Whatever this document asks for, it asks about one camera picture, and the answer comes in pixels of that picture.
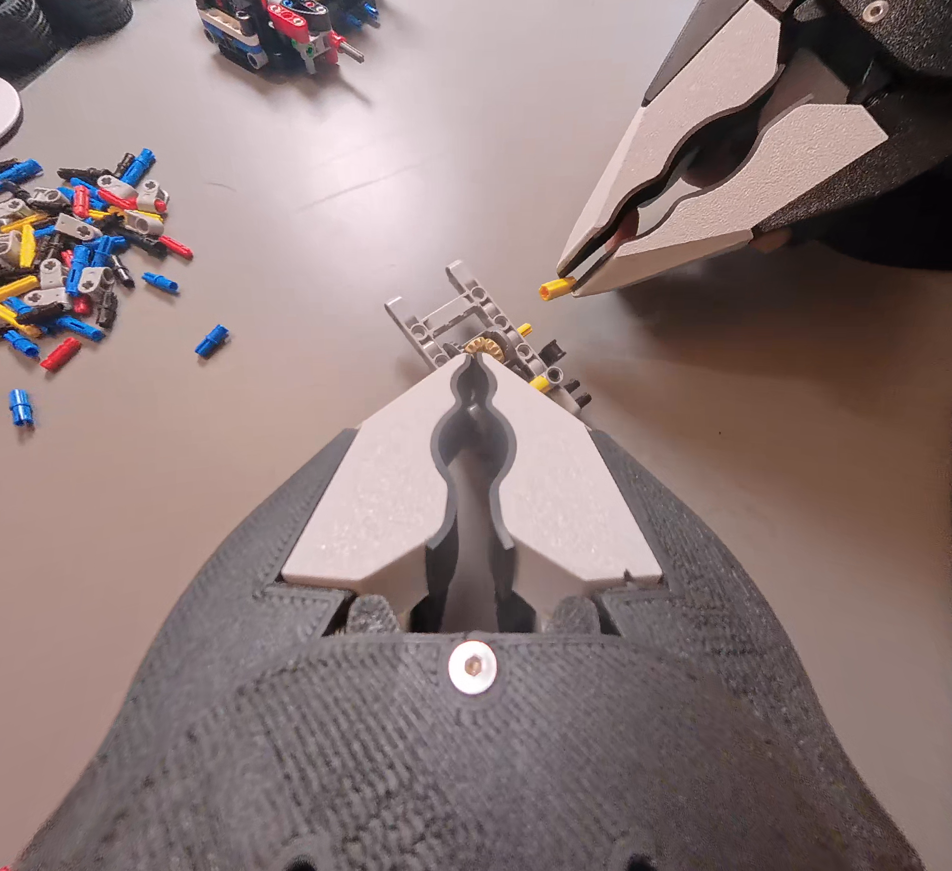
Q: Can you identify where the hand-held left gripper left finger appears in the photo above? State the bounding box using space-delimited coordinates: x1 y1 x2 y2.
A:
280 354 478 610

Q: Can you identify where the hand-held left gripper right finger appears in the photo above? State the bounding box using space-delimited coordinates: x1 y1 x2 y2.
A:
476 354 664 610

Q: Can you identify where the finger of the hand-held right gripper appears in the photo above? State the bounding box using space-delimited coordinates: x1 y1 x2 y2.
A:
571 103 891 298
556 0 787 280

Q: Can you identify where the grey lego frame assembly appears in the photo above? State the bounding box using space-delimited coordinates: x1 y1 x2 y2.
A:
384 259 592 414

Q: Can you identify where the pile of mixed lego pieces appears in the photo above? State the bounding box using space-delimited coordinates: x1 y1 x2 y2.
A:
0 148 194 373

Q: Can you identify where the person's right hand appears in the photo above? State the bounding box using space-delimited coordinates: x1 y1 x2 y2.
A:
750 175 952 271

